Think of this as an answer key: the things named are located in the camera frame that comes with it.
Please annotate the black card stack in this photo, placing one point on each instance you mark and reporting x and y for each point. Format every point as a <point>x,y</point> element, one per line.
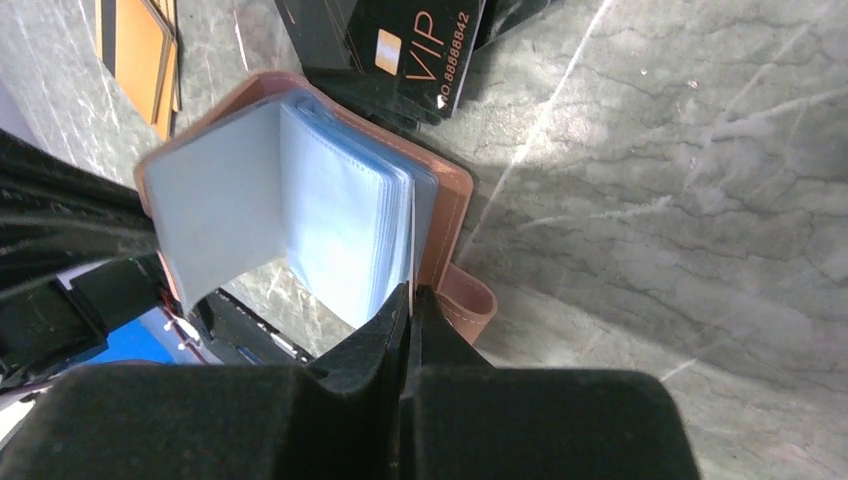
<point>401,60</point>

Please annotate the tan leather card holder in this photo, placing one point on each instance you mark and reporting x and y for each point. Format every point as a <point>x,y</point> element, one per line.
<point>279,170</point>

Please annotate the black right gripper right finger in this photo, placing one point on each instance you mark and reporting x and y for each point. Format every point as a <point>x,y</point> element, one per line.
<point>467,419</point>

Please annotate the silver VIP card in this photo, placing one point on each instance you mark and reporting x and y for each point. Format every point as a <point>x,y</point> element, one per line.
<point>411,277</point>

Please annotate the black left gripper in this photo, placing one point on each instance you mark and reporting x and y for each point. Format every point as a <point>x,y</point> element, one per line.
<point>56,217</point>

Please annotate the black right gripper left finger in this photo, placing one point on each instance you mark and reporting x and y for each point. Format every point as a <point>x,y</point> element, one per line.
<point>333,418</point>

